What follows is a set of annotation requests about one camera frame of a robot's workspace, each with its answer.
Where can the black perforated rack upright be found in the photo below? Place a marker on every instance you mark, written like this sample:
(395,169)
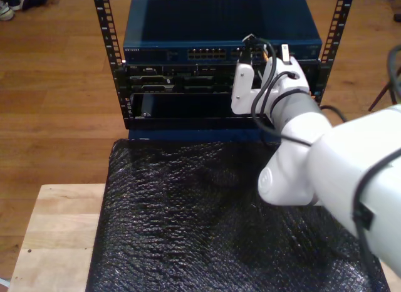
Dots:
(340,13)
(108,25)

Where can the black rack server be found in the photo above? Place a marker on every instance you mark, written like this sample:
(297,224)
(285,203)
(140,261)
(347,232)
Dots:
(175,80)

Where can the blue rack base unit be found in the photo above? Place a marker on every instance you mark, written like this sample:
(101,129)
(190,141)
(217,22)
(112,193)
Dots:
(188,134)

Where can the black bubble mat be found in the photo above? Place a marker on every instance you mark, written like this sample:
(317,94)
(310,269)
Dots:
(188,226)

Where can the white sneaker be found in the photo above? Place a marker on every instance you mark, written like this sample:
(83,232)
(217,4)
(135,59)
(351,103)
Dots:
(4,11)

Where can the blue network switch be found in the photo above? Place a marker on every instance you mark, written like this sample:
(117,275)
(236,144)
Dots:
(188,19)

